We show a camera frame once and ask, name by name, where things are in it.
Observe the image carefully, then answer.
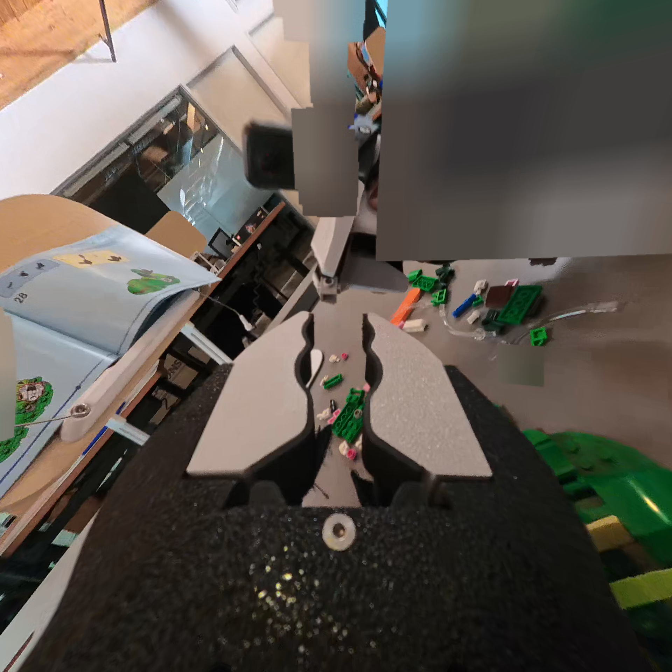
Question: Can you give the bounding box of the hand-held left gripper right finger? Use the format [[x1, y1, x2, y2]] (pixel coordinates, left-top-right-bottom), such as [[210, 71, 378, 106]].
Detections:
[[361, 313, 493, 507]]

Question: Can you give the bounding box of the transparent curved lego rod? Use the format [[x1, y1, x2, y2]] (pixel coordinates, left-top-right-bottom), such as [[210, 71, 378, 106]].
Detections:
[[438, 303, 489, 343], [535, 299, 621, 329]]

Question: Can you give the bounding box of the green plate with grey stud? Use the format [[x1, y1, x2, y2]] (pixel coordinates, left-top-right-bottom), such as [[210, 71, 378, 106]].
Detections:
[[332, 387, 366, 443]]

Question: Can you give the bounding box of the wooden background table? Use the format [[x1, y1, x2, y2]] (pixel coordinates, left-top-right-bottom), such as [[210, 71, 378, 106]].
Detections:
[[207, 202, 288, 281]]

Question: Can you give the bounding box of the wide green lego plate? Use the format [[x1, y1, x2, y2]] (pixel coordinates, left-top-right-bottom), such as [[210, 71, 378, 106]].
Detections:
[[496, 285, 544, 326]]

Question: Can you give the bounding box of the white cable with plug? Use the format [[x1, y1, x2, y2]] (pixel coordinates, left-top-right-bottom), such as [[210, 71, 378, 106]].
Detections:
[[199, 293, 256, 331]]

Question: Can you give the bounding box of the printed cardboard box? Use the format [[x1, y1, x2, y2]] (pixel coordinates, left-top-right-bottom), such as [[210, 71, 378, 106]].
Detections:
[[149, 352, 187, 413]]

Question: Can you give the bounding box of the white book stand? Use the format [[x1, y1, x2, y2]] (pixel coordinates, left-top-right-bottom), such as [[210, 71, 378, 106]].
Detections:
[[0, 194, 234, 557]]

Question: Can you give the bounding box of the tan book stand board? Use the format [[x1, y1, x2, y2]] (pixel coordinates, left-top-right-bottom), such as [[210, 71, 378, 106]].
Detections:
[[146, 210, 209, 259]]

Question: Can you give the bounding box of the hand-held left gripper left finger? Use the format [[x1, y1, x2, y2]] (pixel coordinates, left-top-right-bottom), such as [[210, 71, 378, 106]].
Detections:
[[186, 312, 317, 507]]

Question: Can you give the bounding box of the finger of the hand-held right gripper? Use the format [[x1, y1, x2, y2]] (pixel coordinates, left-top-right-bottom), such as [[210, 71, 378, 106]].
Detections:
[[338, 251, 408, 295], [311, 218, 354, 279]]

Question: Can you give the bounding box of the green lego build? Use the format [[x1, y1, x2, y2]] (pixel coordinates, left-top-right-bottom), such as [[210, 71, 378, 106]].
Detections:
[[522, 429, 672, 672]]

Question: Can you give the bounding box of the open lego instruction book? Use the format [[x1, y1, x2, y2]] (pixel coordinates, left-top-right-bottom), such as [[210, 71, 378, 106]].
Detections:
[[0, 226, 221, 491]]

